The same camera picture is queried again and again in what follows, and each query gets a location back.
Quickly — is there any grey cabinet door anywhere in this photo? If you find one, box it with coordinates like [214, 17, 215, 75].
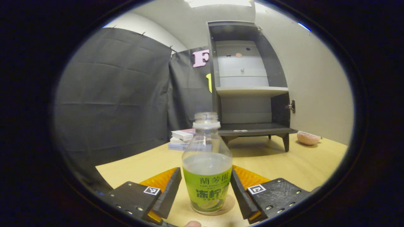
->
[254, 3, 354, 146]

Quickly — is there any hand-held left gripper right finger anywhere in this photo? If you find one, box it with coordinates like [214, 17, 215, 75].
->
[230, 166, 311, 224]

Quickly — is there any black backdrop cloth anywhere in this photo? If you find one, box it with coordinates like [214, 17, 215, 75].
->
[54, 28, 218, 193]

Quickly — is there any green label bottle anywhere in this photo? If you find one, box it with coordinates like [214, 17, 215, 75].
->
[182, 112, 233, 216]

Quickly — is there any white small box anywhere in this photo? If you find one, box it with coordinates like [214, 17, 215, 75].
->
[171, 130, 193, 141]

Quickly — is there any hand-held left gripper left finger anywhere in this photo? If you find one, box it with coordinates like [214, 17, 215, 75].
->
[107, 167, 182, 225]

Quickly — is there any dark grey cabinet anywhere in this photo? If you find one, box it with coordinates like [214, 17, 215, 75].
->
[207, 20, 298, 152]

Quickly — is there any pink round sponge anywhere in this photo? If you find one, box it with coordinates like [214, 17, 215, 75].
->
[297, 131, 322, 146]

